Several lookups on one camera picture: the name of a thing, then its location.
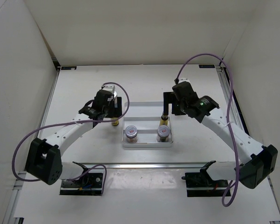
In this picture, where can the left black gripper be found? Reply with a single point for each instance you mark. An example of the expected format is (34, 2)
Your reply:
(115, 112)

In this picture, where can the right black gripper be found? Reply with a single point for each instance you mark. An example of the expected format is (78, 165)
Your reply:
(168, 98)

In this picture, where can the small yellow-label bottle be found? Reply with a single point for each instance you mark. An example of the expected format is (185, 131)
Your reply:
(164, 120)
(114, 121)

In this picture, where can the white-lid spice jar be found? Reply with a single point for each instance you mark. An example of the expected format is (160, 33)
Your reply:
(163, 133)
(131, 134)

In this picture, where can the tall blue-label shaker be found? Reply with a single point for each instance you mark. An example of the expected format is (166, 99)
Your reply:
(115, 100)

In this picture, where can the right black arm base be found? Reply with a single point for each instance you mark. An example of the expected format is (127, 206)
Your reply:
(199, 184)

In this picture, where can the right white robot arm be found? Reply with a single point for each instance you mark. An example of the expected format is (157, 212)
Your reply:
(253, 161)

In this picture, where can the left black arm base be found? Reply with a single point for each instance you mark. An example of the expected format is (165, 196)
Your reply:
(90, 184)

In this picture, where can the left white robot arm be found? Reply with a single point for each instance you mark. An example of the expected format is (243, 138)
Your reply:
(44, 156)

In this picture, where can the white three-compartment tray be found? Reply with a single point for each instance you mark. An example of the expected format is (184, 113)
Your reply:
(145, 117)

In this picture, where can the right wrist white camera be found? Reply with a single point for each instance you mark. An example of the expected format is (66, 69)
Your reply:
(183, 80)

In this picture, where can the wrist white camera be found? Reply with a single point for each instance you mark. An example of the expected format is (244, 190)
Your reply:
(183, 80)
(109, 87)

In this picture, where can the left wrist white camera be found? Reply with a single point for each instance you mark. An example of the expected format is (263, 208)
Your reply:
(109, 87)

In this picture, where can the aluminium front rail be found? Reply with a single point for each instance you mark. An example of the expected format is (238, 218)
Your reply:
(154, 165)

